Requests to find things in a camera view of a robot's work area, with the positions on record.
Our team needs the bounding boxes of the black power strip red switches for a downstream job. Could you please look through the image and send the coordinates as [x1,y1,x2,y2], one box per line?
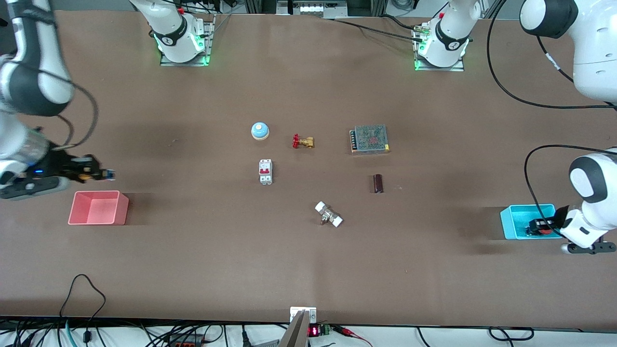
[164,333,205,347]

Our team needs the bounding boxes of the black looped cable on table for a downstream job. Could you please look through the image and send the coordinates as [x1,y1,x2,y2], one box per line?
[59,274,107,347]

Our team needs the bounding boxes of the black cable across table edge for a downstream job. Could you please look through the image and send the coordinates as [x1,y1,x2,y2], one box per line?
[322,14,427,40]

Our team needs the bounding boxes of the pink plastic bin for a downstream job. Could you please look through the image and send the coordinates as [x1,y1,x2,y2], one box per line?
[68,190,130,226]

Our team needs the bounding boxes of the grey box with white connectors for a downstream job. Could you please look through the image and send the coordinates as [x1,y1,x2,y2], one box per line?
[277,0,349,19]

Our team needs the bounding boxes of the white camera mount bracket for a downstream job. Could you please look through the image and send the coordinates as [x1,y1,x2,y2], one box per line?
[289,306,318,325]

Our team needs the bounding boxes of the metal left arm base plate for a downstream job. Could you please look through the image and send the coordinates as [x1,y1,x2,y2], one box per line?
[414,20,465,72]

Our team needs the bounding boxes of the white capped metal fitting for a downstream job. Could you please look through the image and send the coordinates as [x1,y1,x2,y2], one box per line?
[314,201,344,228]

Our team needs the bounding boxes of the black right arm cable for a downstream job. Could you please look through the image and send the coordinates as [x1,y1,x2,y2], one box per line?
[53,81,100,151]

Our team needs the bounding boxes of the metal mesh power supply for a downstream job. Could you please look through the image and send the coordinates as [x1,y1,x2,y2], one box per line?
[349,124,390,155]

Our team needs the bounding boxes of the grey metal camera bar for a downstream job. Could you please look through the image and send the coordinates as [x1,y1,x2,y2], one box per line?
[278,310,309,347]

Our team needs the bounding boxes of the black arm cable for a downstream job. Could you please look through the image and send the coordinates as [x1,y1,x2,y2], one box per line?
[53,81,100,151]
[486,0,617,238]

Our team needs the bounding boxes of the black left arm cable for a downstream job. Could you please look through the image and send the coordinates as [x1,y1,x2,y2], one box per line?
[486,0,617,238]

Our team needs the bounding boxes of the red push button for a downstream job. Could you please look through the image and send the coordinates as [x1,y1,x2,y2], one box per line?
[527,219,556,238]

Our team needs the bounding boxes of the black coiled cable below table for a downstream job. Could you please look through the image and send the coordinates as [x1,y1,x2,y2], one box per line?
[488,326,535,342]

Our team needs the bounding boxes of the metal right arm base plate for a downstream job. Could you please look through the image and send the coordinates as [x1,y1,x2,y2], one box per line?
[160,14,214,67]

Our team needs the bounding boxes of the red clip lead wire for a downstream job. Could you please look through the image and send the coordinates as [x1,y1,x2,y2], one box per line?
[333,325,375,347]

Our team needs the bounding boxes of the blue plastic bin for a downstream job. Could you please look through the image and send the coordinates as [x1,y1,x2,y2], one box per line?
[500,204,563,240]

